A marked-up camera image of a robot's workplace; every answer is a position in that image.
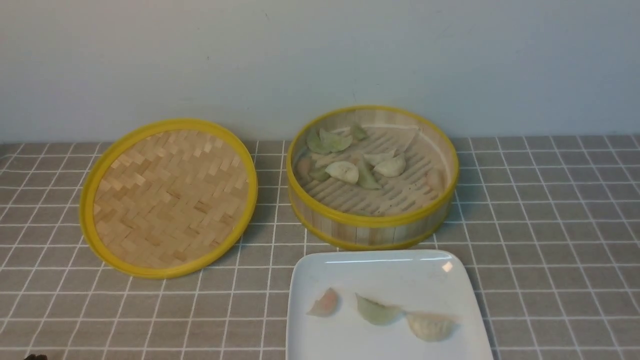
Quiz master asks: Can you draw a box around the pink dumpling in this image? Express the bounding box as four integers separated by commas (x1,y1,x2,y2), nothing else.
306,287,340,318

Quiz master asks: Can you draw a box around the white dumpling front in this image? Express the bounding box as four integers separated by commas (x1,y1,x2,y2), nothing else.
405,311,458,342

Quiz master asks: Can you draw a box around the white dumpling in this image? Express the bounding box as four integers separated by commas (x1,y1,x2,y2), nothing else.
405,311,458,342
325,161,360,185
373,153,407,178

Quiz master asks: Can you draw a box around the green dumpling on plate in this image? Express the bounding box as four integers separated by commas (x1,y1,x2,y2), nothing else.
355,293,404,326

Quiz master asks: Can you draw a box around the white square plate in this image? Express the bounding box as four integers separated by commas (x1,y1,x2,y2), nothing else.
285,249,493,360

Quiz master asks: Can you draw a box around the pink dumpling left edge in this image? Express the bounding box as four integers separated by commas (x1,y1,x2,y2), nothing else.
295,156,314,183

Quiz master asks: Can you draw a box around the pink dumpling edge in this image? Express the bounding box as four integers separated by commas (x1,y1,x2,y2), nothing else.
425,167,446,194
295,156,314,183

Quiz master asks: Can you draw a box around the white dumpling centre left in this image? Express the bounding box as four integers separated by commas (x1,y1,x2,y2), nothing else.
325,161,360,185

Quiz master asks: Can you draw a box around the green dumpling back left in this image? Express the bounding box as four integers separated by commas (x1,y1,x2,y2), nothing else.
306,128,331,155

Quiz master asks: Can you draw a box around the green dumpling back middle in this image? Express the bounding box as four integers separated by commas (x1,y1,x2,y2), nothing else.
318,129,354,153

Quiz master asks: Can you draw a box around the green dumpling centre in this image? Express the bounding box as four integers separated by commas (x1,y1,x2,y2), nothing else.
356,157,382,191

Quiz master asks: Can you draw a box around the yellow rimmed bamboo steamer basket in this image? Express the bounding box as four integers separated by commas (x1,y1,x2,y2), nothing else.
285,105,460,250

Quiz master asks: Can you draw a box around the pale dumpling upper centre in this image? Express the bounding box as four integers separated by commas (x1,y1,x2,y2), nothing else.
362,149,396,167

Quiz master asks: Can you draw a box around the small green dumpling back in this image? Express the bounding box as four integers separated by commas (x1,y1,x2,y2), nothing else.
350,123,370,142

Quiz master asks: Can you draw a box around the white dumpling centre right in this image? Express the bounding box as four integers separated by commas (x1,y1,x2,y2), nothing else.
373,153,407,178

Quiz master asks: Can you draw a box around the pink dumpling right edge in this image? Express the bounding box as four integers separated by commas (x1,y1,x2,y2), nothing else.
425,167,446,194

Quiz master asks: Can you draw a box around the yellow rimmed bamboo steamer lid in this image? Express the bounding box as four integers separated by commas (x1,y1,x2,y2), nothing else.
78,118,259,280

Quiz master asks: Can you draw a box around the grey checked tablecloth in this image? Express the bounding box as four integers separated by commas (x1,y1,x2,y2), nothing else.
0,135,640,360

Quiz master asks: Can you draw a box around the dark object bottom left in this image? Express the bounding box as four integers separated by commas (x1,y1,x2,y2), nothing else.
23,353,48,360

